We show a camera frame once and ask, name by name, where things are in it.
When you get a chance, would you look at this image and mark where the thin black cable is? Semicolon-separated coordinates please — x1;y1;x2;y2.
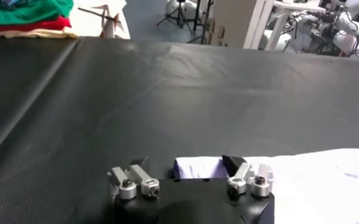
77;6;121;24

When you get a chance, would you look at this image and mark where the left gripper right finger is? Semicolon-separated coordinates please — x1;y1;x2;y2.
221;154;274;201

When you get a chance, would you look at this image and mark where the lavender t-shirt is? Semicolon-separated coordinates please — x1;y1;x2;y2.
172;147;359;224

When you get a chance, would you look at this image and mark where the white standing desk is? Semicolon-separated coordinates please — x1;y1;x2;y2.
243;0;328;51

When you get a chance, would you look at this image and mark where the green garment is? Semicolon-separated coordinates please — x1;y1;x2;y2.
0;0;75;26

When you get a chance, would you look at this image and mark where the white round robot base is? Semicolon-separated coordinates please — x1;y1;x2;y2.
166;0;198;16

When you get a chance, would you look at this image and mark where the black light stand tripod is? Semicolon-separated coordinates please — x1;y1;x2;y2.
156;0;195;34

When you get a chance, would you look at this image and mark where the black vinyl table cover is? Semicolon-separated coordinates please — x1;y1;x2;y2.
0;35;359;224
0;35;80;165

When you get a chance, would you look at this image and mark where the black monitor tripod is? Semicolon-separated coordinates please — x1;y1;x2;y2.
187;0;213;45

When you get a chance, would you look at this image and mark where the beige garment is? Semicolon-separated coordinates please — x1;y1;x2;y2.
0;27;79;40

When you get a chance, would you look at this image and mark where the tall white cardboard box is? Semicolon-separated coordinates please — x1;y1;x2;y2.
208;0;258;49

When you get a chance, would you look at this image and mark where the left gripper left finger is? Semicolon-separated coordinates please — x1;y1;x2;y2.
107;156;161;201

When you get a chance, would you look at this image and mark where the red garment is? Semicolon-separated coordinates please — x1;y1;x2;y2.
0;15;73;32

